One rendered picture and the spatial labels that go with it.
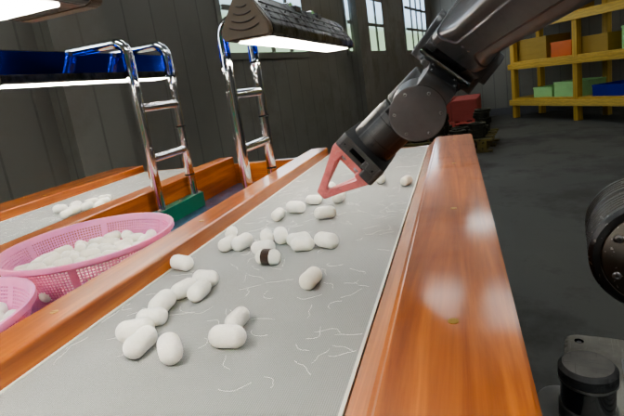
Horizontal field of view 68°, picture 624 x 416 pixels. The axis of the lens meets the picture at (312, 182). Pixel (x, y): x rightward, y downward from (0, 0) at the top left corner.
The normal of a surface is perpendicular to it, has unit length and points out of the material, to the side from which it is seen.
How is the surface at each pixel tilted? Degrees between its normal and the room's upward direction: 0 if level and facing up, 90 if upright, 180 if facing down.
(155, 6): 90
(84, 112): 90
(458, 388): 0
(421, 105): 96
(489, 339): 0
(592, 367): 0
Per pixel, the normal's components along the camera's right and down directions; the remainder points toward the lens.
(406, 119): -0.24, 0.33
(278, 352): -0.14, -0.97
